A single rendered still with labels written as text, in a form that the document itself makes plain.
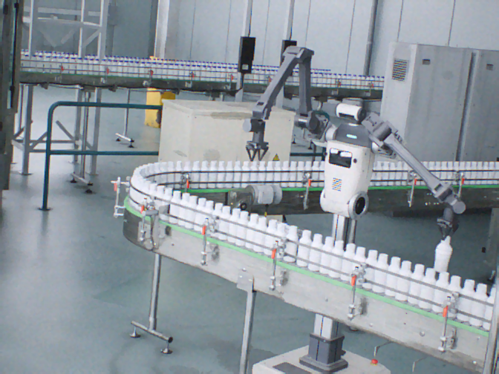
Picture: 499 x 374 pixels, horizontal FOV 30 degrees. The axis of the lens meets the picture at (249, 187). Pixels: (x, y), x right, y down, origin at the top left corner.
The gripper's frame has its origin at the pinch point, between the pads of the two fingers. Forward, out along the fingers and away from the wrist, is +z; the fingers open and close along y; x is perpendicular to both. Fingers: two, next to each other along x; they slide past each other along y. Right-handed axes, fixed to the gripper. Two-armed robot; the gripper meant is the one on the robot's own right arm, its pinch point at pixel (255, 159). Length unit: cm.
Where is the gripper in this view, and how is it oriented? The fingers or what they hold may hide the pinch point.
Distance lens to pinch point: 466.7
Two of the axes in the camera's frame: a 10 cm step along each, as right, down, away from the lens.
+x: 7.4, 2.1, -6.3
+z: -1.1, 9.7, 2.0
